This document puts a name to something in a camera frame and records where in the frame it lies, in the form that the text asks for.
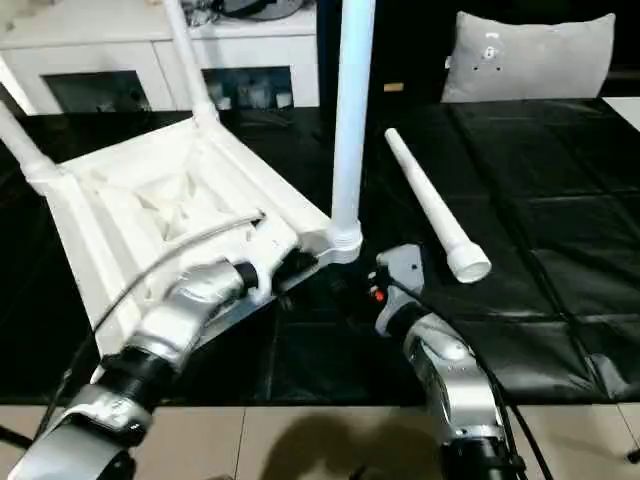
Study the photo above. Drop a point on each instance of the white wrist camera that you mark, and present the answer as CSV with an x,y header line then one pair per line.
x,y
405,265
275,245

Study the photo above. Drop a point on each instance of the grey cushion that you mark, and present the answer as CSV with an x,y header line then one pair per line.
x,y
530,60

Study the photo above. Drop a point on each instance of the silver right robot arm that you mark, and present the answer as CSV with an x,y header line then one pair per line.
x,y
450,370

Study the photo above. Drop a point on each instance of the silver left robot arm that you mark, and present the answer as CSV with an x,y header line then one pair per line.
x,y
170,320

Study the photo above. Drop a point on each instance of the white flat board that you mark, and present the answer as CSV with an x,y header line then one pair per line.
x,y
625,110

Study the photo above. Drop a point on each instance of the white plastic table top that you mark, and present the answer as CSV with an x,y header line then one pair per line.
x,y
150,165

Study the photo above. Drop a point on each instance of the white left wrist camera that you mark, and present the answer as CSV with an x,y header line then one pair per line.
x,y
275,245

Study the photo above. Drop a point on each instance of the white plastic table leg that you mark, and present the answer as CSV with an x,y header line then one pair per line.
x,y
20,135
187,60
430,200
350,125

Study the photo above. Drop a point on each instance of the grey round cooker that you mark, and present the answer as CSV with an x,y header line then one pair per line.
x,y
265,7

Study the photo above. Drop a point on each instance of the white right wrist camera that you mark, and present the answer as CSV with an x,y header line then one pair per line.
x,y
405,265

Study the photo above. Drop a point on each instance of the black work mat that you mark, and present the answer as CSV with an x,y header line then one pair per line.
x,y
550,200

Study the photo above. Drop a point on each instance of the white glass-door cabinet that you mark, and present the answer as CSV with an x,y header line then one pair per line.
x,y
100,55

